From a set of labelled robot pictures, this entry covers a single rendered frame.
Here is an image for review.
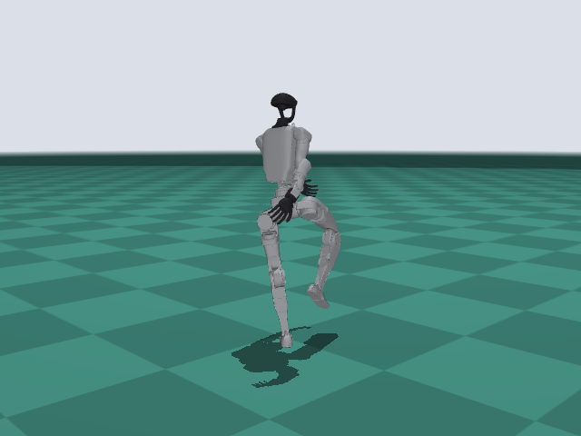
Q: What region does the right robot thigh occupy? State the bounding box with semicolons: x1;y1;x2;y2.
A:
296;196;340;246

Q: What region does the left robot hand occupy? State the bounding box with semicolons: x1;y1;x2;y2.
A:
300;179;318;197

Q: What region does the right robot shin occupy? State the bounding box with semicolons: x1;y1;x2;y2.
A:
315;233;341;291

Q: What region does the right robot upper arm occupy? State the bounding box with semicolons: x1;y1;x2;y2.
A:
293;127;312;170

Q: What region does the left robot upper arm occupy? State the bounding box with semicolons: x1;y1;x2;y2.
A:
256;134;263;154

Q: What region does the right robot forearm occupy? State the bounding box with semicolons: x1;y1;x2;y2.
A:
290;159;311;198

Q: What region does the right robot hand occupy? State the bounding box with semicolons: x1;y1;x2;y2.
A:
268;188;299;224

